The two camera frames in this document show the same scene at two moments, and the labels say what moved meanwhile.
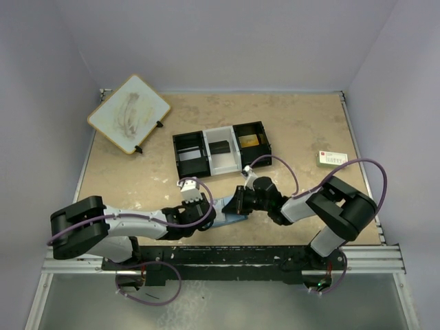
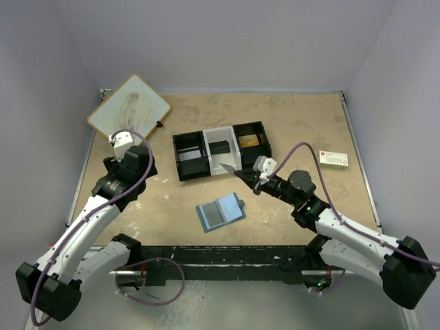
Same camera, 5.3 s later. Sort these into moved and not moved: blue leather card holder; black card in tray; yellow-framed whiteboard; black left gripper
Moved: black left gripper
Not moved: blue leather card holder; yellow-framed whiteboard; black card in tray
